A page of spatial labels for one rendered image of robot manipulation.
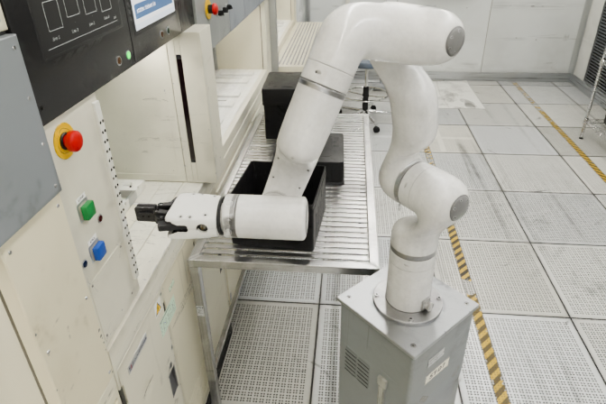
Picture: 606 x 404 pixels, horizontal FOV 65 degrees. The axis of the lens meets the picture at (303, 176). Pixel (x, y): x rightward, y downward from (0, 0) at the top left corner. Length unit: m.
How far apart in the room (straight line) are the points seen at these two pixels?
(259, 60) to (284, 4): 1.50
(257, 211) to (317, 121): 0.20
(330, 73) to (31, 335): 0.67
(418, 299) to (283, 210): 0.57
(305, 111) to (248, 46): 2.23
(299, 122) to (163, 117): 0.91
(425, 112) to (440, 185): 0.18
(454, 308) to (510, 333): 1.12
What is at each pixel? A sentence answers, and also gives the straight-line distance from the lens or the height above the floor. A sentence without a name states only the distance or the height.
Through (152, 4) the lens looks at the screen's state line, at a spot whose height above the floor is 1.51.
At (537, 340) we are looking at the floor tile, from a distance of 2.52.
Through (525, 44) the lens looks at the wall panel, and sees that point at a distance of 6.02.
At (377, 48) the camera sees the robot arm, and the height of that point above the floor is 1.50.
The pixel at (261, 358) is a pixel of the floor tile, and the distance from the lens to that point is 2.26.
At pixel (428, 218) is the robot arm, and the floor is 1.10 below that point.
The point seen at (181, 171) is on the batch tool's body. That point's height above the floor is 0.91.
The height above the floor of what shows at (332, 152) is 0.86.
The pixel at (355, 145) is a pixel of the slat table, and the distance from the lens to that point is 2.25.
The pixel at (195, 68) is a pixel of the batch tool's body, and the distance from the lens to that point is 1.59.
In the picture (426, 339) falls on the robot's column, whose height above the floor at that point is 0.76.
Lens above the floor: 1.71
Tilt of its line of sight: 29 degrees down
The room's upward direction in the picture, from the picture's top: 1 degrees counter-clockwise
